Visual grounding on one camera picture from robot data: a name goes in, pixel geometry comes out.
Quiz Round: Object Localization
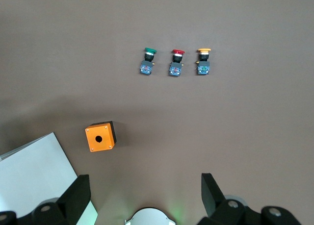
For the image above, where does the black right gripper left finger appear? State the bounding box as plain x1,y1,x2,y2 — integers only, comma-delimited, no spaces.
17,175,91,225

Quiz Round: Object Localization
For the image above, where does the white drawer cabinet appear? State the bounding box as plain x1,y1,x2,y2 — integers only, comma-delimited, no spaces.
0,132,98,225

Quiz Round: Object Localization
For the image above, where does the yellow mushroom push button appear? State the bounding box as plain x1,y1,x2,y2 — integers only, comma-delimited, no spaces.
196,48,212,76

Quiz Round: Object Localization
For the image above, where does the red mushroom push button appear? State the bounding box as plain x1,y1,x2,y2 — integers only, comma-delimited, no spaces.
168,49,185,77

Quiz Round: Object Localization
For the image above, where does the green mushroom push button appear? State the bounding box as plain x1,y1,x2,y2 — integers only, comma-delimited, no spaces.
140,47,157,76

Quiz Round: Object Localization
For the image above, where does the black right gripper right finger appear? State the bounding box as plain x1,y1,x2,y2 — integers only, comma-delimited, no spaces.
197,173,262,225

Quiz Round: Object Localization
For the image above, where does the orange button enclosure box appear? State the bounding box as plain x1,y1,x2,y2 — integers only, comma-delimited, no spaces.
84,121,117,153

